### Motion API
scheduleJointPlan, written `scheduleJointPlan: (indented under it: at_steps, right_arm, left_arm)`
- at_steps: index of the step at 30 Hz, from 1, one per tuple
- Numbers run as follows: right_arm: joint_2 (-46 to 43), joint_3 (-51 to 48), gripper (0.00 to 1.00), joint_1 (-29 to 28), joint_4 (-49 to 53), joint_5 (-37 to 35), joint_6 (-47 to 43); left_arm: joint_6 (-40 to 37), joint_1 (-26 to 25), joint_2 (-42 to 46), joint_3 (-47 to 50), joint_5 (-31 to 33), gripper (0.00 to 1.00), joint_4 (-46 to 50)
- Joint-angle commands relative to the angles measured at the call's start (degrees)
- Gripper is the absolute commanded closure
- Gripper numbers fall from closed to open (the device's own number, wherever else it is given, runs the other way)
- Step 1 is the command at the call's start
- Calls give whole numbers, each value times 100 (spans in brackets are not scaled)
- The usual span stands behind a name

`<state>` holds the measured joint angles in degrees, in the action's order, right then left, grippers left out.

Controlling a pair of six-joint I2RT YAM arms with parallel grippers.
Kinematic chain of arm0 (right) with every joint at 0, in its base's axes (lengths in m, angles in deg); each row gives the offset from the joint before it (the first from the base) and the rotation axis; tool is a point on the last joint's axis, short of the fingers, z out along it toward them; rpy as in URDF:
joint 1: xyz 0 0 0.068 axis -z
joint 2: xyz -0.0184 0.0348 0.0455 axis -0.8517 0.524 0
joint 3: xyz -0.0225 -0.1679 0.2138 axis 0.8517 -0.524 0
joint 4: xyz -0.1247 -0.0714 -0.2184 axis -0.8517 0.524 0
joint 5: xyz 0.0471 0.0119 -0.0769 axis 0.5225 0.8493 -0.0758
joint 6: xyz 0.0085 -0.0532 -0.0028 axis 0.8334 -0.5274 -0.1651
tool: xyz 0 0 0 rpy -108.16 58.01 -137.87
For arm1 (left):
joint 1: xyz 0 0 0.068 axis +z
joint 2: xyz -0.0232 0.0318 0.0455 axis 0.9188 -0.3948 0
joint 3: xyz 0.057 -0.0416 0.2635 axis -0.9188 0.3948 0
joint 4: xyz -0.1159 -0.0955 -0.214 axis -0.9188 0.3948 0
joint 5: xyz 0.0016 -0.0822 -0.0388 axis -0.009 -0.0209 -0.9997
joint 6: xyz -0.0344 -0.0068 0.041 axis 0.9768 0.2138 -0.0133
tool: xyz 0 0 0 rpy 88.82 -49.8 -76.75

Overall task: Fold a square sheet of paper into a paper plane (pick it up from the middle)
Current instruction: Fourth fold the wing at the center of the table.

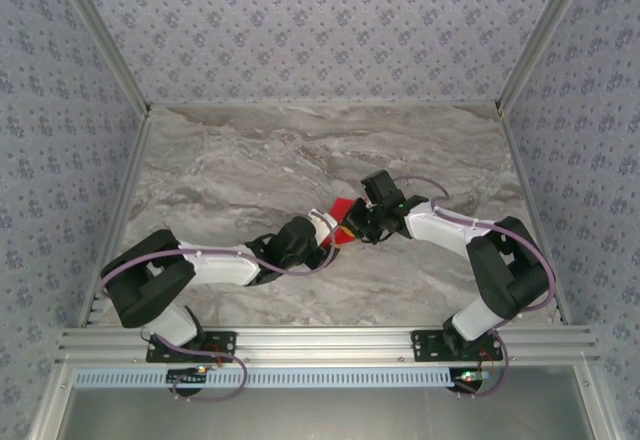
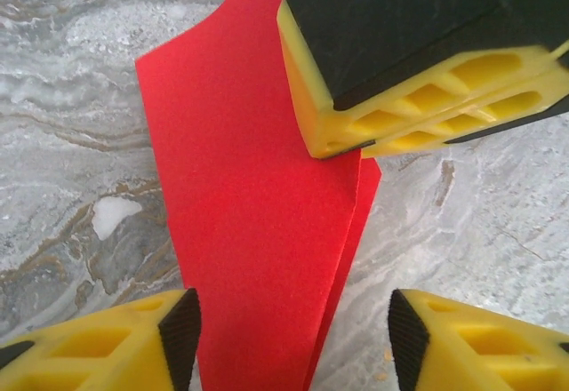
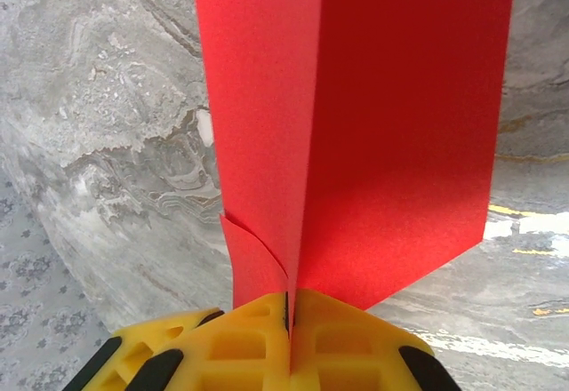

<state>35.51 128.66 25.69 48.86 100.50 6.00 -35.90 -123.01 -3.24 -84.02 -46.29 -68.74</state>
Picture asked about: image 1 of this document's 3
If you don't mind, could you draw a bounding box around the grey metal tray panel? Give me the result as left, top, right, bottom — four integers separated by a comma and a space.
29, 364, 617, 440

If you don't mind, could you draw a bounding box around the small black adapter board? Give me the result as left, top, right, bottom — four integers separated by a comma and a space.
166, 367, 209, 387
451, 368, 489, 397

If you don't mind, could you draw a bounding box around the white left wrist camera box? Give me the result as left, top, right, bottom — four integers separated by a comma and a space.
305, 208, 340, 247

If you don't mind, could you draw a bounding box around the aluminium mounting rail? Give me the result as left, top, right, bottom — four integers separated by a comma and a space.
55, 325, 601, 365

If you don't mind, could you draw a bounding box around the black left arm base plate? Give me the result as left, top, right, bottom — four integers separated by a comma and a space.
145, 331, 237, 364

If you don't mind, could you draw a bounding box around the slotted pale cable duct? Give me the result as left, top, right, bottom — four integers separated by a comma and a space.
73, 366, 482, 390

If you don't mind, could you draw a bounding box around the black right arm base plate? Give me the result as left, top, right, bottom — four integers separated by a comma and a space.
409, 329, 504, 364

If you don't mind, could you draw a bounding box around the aluminium table side rail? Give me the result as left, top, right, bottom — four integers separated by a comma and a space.
497, 107, 572, 326
77, 109, 154, 329

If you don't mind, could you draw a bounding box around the aluminium frame post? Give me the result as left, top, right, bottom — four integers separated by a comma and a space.
493, 0, 599, 111
47, 0, 154, 119

